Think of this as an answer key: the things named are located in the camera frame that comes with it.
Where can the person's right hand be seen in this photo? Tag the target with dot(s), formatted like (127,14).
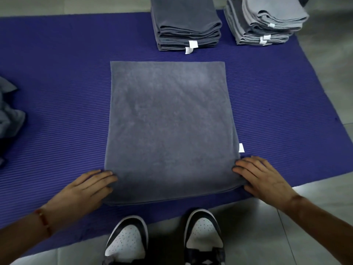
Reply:
(267,182)

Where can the person's left hand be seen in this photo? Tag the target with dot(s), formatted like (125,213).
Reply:
(80,195)

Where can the purple ribbed mat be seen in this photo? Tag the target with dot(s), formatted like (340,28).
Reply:
(275,107)

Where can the person's right forearm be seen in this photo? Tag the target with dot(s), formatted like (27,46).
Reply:
(325,229)

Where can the black and white sneaker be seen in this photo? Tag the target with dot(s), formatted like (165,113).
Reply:
(204,234)
(127,240)

